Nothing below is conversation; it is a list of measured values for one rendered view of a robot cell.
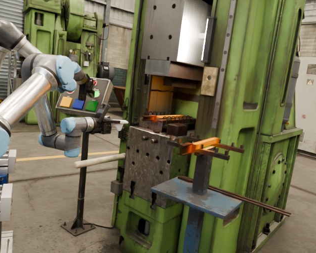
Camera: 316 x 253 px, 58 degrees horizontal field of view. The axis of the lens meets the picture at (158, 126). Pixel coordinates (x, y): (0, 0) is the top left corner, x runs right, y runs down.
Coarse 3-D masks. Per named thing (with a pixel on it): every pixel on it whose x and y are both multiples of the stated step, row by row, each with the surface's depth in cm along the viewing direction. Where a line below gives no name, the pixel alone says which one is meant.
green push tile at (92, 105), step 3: (90, 102) 200; (93, 102) 200; (96, 102) 199; (87, 105) 200; (90, 105) 199; (93, 105) 199; (96, 105) 198; (87, 108) 199; (90, 108) 198; (93, 108) 198
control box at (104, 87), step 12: (96, 84) 206; (108, 84) 205; (60, 96) 207; (72, 96) 205; (96, 96) 202; (108, 96) 208; (60, 108) 203; (72, 108) 201; (84, 108) 200; (96, 108) 198
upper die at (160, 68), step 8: (152, 64) 184; (160, 64) 180; (168, 64) 176; (176, 64) 180; (184, 64) 187; (152, 72) 184; (160, 72) 180; (168, 72) 176; (176, 72) 182; (184, 72) 188; (192, 72) 196; (200, 72) 204; (200, 80) 206
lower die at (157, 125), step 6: (156, 120) 184; (162, 120) 181; (168, 120) 185; (174, 120) 190; (180, 120) 196; (192, 120) 208; (144, 126) 191; (150, 126) 187; (156, 126) 184; (162, 126) 181; (192, 126) 210; (162, 132) 182
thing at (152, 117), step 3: (144, 117) 177; (147, 117) 179; (150, 117) 182; (153, 117) 184; (156, 117) 185; (159, 117) 187; (144, 120) 177; (147, 120) 179; (150, 120) 181; (153, 120) 184
